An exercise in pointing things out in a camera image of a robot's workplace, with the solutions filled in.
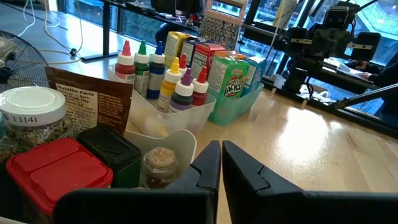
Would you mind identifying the red cereal box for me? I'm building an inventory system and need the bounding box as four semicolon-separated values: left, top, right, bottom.
190;42;226;80

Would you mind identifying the clear glass jar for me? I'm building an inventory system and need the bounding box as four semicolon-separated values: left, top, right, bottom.
141;146;180;189

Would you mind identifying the clear plastic bin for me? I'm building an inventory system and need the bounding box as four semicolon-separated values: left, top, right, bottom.
107;65;217;138

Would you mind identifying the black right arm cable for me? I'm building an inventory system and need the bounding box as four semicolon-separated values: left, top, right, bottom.
305;76;315;100

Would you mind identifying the yellow Corn Pops box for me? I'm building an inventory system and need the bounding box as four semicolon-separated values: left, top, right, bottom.
164;30;192;68

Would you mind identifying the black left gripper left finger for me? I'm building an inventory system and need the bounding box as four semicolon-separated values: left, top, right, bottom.
164;139;222;224

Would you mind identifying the red spice tin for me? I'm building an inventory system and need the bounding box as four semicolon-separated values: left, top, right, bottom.
5;138;114;224

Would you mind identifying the dark green pepper tin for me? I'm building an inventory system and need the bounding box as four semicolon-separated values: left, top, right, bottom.
76;125;142;189

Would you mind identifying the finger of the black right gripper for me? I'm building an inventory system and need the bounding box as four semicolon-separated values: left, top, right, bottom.
285;26;309;57
351;31;382;62

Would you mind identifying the green cereal box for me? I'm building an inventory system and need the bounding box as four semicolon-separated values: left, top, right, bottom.
206;55;251;100

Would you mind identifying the grey plastic bin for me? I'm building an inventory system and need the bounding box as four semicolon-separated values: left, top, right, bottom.
0;128;197;224

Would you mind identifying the white-lid spice jar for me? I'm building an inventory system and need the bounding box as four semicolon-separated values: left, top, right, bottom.
0;86;75;147

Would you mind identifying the white floor cable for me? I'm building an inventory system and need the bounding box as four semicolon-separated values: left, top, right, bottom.
17;0;85;65

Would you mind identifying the orange snack bag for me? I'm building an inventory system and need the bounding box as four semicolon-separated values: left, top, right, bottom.
45;67;134;135

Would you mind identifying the purple food colouring bottle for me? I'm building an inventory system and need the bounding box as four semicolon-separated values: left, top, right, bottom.
167;67;195;114

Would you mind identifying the orange cereal box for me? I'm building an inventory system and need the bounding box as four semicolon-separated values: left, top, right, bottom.
214;50;248;62

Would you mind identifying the teal plastic bin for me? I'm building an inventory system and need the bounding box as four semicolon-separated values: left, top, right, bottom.
208;82;265;127

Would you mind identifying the blue food colouring bottle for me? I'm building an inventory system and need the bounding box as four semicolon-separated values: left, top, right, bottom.
146;40;166;100

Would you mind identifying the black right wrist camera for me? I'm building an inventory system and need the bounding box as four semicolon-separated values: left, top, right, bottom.
323;1;357;30

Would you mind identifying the person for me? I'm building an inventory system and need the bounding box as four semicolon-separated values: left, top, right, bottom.
354;51;398;127

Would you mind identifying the black floor fan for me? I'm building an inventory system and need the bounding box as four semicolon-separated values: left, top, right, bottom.
0;30;50;93

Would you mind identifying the dark side desk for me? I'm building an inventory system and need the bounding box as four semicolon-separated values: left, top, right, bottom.
317;60;382;94

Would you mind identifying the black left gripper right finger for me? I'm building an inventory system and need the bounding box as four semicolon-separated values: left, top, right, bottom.
222;139;304;224

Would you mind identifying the blue Rice Krispies box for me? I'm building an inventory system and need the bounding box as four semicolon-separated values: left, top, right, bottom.
241;55;267;97

